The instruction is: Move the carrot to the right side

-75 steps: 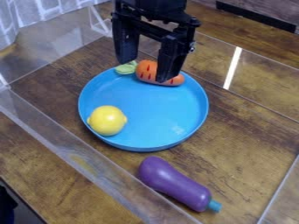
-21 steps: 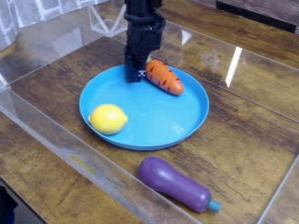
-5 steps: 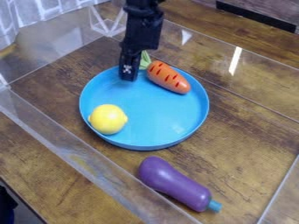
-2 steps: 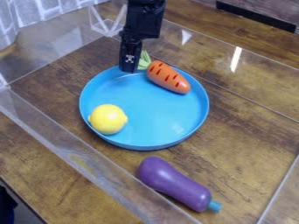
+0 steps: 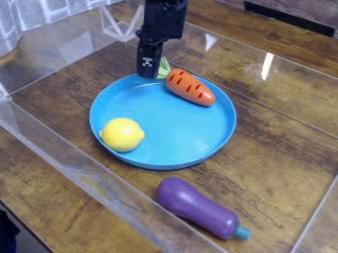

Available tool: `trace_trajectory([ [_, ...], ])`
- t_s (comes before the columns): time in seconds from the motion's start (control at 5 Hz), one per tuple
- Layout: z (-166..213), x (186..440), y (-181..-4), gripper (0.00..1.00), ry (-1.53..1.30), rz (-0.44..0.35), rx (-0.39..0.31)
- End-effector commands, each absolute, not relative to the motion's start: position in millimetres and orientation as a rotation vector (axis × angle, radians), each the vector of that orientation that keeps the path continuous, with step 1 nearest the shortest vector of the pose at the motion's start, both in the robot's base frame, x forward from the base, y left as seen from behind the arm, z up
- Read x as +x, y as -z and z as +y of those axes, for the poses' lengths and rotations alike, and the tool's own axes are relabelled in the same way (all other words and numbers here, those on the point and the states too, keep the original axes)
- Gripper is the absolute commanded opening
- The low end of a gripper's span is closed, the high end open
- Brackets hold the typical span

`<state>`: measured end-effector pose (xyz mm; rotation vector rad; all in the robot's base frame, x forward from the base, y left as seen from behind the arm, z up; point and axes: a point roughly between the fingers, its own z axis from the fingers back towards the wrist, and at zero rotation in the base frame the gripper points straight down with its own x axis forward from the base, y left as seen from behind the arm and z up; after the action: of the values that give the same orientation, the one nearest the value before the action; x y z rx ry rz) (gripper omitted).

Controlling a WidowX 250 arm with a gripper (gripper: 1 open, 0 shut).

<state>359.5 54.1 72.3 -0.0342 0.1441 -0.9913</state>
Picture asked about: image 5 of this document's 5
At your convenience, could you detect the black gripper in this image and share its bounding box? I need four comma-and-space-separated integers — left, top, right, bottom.
136, 0, 188, 79

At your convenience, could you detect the orange toy carrot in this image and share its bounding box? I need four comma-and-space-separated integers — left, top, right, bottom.
157, 56, 215, 107

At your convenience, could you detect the yellow toy lemon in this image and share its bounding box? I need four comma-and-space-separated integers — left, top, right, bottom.
98, 118, 145, 152

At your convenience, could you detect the blue round plate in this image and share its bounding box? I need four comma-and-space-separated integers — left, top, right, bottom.
88, 74, 236, 170

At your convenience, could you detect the white patterned curtain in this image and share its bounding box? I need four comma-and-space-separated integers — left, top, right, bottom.
0, 0, 123, 57

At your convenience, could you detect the black baseboard strip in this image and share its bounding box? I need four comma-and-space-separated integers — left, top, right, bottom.
244, 1, 335, 38

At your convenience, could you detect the purple toy eggplant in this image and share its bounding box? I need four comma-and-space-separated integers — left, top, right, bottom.
156, 176, 251, 239

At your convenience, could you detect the clear acrylic enclosure wall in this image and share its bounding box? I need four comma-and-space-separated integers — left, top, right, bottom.
0, 3, 338, 253

